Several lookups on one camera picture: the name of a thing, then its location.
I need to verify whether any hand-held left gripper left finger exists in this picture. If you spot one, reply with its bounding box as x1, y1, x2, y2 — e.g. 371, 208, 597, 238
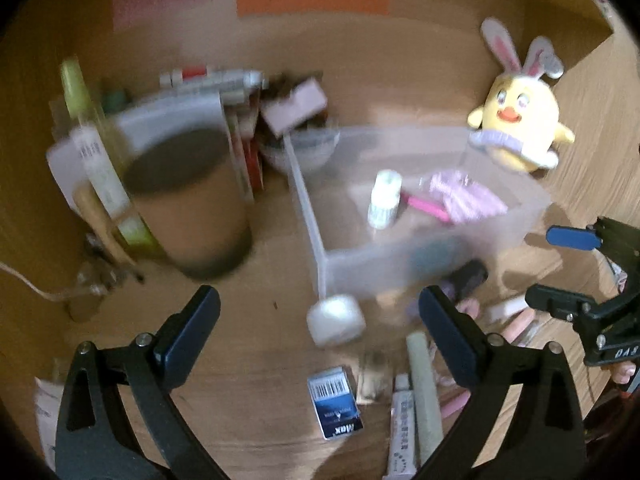
55, 285, 231, 480

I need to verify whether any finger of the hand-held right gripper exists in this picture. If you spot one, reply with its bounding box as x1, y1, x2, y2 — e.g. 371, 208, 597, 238
525, 283, 603, 323
546, 216, 640, 273

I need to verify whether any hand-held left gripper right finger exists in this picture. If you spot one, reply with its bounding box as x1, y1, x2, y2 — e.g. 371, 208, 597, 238
417, 285, 588, 480

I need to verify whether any person's right hand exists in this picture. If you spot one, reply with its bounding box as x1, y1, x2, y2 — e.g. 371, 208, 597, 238
606, 359, 640, 392

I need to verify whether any pink tube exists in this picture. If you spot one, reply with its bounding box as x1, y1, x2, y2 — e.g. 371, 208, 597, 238
500, 310, 539, 344

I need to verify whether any white eraser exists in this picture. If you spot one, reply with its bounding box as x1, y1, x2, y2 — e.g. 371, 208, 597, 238
482, 296, 531, 324

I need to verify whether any pale green stick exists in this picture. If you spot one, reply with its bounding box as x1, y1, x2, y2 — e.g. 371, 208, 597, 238
406, 332, 445, 466

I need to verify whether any pink chalk stick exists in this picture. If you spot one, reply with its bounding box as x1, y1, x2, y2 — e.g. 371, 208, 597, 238
440, 391, 472, 419

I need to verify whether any black and purple small object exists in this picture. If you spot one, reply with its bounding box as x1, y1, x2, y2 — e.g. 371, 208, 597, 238
440, 258, 489, 304

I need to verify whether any white ointment tube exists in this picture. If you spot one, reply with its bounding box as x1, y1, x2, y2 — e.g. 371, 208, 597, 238
386, 374, 418, 479

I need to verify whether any pink plastic packet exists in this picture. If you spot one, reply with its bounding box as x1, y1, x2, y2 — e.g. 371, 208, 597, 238
430, 170, 508, 224

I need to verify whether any white tape roll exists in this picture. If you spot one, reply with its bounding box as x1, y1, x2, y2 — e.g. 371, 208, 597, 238
306, 295, 366, 348

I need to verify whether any clear plastic bin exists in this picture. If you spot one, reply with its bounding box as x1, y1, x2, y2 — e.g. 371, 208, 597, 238
285, 127, 553, 301

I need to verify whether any brown paper cup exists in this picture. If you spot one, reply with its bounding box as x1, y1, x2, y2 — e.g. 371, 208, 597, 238
122, 127, 253, 281

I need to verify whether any blue and white small box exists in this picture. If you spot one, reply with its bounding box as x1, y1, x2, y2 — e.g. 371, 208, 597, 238
307, 366, 362, 441

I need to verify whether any yellow chick plush toy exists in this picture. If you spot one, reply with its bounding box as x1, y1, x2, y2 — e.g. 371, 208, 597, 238
467, 17, 576, 173

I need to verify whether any pink pen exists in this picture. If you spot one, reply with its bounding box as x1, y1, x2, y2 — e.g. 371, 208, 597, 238
400, 191, 452, 223

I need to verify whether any small white bottle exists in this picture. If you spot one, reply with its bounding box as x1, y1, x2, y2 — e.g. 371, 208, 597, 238
367, 170, 403, 229

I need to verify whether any white paper sheet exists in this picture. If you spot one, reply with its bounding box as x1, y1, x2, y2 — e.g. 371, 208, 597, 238
34, 377, 64, 472

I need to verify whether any white and green lotion tube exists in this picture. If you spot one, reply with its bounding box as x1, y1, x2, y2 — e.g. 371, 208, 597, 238
70, 126, 157, 249

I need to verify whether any red and white packet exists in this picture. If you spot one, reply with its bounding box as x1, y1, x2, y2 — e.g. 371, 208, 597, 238
227, 91, 267, 192

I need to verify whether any grey bowl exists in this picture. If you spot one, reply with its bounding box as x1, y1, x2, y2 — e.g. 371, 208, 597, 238
260, 127, 341, 173

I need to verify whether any white flat container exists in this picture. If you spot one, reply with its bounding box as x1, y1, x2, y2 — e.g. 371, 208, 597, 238
46, 96, 251, 202

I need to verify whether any pink small box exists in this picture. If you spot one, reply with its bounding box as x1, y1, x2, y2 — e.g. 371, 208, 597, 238
261, 79, 329, 137

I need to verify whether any white marker pen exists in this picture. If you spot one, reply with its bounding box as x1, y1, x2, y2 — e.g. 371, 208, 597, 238
160, 66, 267, 95

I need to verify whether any light green bottle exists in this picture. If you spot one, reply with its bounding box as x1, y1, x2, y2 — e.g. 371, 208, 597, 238
60, 57, 102, 131

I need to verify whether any wooden handled brush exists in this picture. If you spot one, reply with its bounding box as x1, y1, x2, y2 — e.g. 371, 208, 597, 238
75, 185, 147, 282

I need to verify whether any white cable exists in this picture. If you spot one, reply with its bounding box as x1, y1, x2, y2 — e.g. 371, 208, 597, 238
0, 262, 83, 304

